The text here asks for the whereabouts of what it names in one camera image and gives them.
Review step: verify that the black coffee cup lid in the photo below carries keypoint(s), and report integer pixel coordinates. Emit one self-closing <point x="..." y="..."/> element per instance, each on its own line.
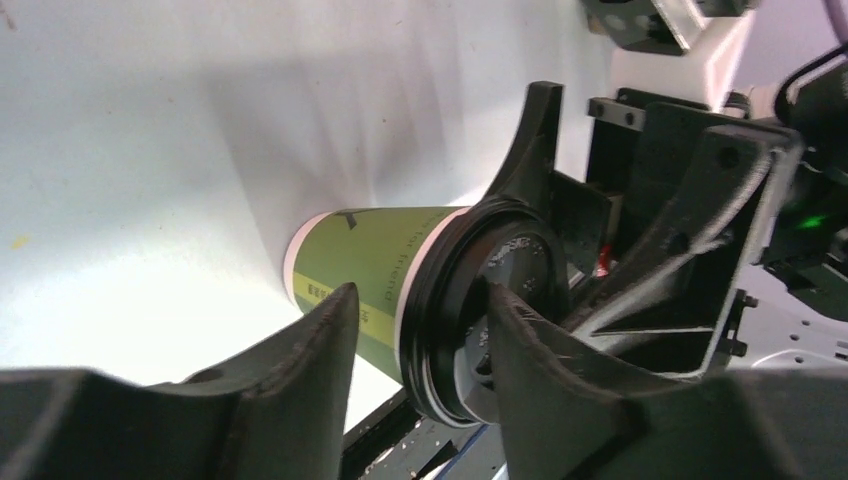
<point x="444" y="333"/>

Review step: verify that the green paper coffee cup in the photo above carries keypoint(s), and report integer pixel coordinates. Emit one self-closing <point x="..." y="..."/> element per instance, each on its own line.
<point x="380" y="250"/>

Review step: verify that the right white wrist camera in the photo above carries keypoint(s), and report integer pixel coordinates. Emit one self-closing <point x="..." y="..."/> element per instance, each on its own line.
<point x="682" y="49"/>

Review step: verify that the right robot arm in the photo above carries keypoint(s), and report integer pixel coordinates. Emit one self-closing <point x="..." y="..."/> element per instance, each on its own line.
<point x="807" y="246"/>

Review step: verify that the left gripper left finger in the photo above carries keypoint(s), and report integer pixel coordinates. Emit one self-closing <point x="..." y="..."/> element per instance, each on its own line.
<point x="274" y="411"/>

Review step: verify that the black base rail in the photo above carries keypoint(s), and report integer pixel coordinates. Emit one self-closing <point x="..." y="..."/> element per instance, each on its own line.
<point x="396" y="442"/>

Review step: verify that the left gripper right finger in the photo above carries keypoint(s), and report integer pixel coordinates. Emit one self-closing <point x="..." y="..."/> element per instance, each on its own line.
<point x="569" y="411"/>

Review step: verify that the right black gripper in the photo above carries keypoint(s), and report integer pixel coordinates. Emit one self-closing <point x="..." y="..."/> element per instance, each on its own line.
<point x="711" y="197"/>

